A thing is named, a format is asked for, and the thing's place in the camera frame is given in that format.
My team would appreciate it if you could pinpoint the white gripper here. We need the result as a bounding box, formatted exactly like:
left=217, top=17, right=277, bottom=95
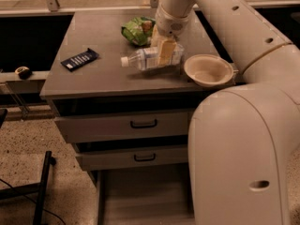
left=150, top=5, right=188, bottom=66

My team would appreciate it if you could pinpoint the clear plastic water bottle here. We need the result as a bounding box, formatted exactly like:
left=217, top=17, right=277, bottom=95
left=121, top=44, right=184, bottom=71

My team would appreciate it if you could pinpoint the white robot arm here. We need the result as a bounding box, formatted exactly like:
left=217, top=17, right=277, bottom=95
left=156, top=0, right=300, bottom=225

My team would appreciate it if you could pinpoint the top grey drawer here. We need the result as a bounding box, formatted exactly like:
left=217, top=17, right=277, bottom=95
left=54, top=110, right=191, bottom=143

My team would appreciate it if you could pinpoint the grey drawer cabinet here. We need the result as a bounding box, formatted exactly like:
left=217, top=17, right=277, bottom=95
left=38, top=7, right=239, bottom=225

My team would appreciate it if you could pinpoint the middle grey drawer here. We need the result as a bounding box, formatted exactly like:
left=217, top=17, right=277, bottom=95
left=76, top=145, right=188, bottom=171

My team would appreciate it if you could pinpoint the bottom open grey drawer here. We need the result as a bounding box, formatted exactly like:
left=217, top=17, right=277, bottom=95
left=97, top=163, right=195, bottom=225

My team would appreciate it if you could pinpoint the green chip bag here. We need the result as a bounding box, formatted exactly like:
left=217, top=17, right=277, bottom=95
left=121, top=17, right=156, bottom=47

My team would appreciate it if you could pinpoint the white bowl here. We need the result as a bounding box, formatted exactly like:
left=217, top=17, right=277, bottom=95
left=184, top=54, right=234, bottom=87

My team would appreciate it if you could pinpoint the dark blue snack bar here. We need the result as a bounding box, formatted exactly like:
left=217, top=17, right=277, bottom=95
left=61, top=48, right=99, bottom=71

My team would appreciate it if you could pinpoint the black yellow tape measure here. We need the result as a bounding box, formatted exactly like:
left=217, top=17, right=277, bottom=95
left=15, top=67, right=32, bottom=80

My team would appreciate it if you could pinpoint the black stand frame left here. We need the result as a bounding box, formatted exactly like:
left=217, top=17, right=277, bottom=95
left=0, top=108, right=58, bottom=225

